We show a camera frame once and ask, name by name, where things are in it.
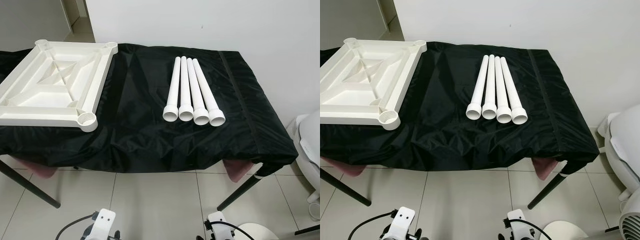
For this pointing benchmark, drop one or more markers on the white round floor base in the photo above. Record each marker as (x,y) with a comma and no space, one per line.
(252,232)
(565,231)

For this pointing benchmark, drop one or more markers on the black floor bar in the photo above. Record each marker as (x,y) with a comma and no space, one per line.
(307,230)
(614,229)

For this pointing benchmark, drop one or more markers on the white rounded appliance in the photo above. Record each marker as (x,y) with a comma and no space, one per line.
(625,145)
(310,150)

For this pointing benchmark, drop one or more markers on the white grille fan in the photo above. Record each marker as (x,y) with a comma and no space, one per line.
(631,220)

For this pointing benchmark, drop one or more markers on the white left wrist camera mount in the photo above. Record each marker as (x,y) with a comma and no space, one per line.
(104,222)
(402,221)

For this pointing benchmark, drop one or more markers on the black cloth table cover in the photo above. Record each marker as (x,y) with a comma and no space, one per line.
(135,142)
(450,145)

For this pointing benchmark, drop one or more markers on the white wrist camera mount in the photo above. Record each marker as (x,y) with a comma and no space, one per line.
(216,222)
(104,222)
(402,221)
(515,222)

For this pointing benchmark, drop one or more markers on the pink table corner piece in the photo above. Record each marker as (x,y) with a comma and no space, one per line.
(545,169)
(237,170)
(37,171)
(345,169)

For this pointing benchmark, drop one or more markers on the black metal work table leg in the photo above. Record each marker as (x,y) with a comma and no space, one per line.
(547,192)
(345,187)
(30,190)
(240,192)

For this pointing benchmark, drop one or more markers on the white plastic children table top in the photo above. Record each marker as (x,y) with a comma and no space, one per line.
(50,111)
(360,107)

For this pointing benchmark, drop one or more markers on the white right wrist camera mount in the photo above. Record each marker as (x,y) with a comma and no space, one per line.
(515,222)
(216,222)

